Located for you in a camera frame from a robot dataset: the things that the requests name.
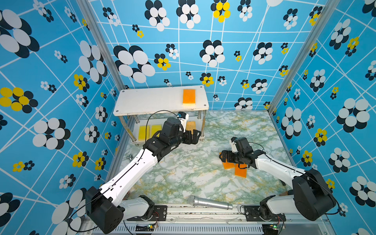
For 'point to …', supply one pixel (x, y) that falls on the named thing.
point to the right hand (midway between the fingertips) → (226, 156)
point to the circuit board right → (270, 229)
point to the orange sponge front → (241, 172)
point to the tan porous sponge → (191, 125)
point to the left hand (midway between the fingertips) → (194, 131)
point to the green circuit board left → (149, 227)
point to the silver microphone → (193, 200)
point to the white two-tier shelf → (144, 111)
